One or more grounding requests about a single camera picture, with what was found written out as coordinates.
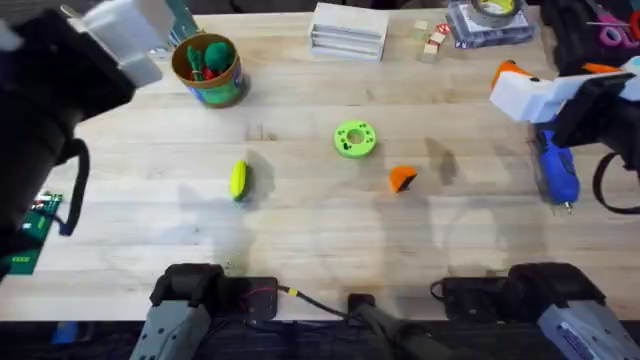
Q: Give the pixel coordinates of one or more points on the black upright wrist plate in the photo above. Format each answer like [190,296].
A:
[595,110]

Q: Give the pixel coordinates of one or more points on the teal board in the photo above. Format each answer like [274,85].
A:
[182,20]

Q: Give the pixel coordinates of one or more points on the white stacked box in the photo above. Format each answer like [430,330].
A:
[347,32]

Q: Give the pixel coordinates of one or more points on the blue electric screwdriver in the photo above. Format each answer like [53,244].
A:
[557,167]

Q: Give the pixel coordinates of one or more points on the yellow-green toy vegetable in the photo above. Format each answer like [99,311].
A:
[238,180]

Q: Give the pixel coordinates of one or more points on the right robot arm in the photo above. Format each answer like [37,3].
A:
[585,325]

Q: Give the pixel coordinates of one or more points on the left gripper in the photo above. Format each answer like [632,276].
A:
[65,65]

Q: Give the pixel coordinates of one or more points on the brown tub with toys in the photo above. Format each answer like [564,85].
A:
[212,75]

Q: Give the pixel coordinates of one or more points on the pink scissors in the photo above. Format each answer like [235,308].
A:
[617,30]

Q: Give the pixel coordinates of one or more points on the green circuit board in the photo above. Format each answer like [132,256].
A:
[35,227]

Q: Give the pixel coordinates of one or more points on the black bag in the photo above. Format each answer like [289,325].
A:
[570,45]

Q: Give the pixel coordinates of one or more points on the black rail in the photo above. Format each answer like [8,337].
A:
[260,300]

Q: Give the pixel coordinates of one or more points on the orange ribbed wedge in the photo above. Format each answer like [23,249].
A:
[401,178]

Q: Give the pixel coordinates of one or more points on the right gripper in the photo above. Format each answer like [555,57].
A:
[575,87]

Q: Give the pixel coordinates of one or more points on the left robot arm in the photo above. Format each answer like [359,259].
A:
[35,150]

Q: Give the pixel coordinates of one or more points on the small wooden toy blocks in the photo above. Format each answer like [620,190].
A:
[432,42]

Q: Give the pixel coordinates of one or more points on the green disc with holes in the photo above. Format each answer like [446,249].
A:
[356,146]

